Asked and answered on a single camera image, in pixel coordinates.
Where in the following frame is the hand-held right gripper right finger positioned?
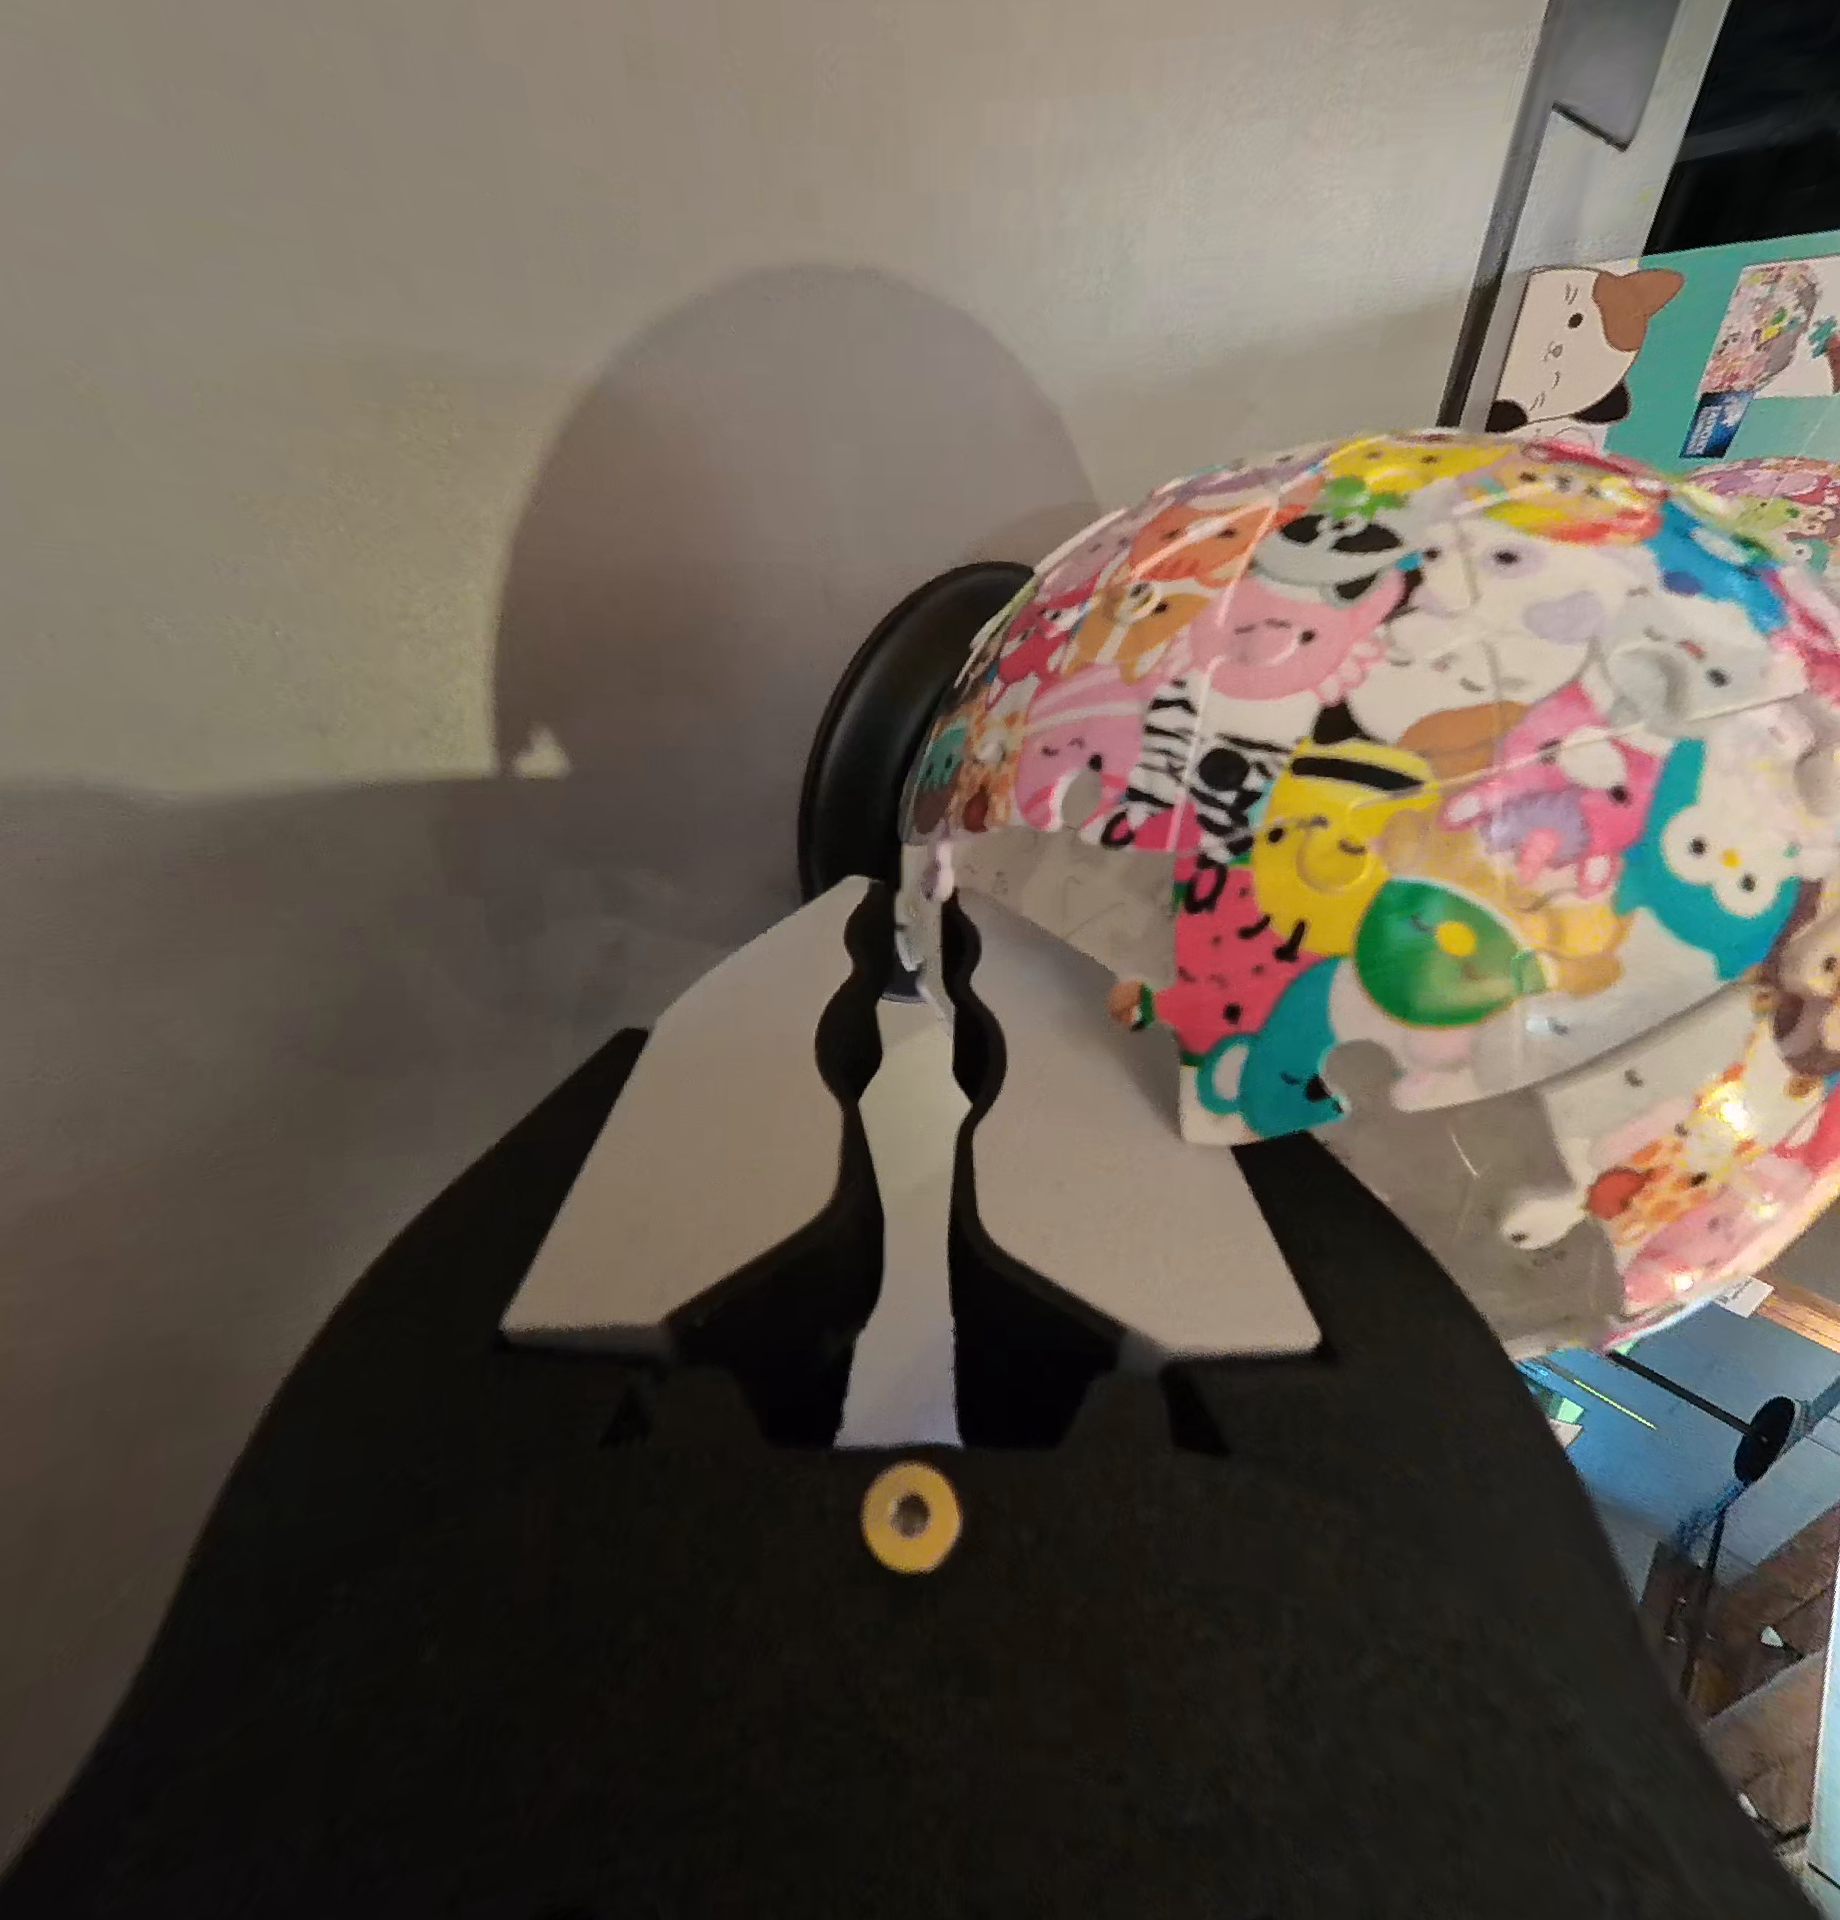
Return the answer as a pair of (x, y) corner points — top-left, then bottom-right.
(936, 896), (1325, 1451)

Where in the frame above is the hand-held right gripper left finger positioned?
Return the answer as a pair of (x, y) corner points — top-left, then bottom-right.
(499, 874), (899, 1449)

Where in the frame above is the white puzzle piece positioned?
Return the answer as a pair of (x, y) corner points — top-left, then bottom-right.
(894, 856), (960, 1037)

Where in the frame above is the colourful puzzle ball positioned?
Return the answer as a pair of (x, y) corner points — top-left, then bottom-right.
(898, 434), (1840, 1358)

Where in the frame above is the black ball stand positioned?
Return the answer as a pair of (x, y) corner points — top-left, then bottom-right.
(798, 561), (1035, 998)

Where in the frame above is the printed puzzle box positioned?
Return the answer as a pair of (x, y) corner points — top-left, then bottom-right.
(1482, 225), (1840, 469)

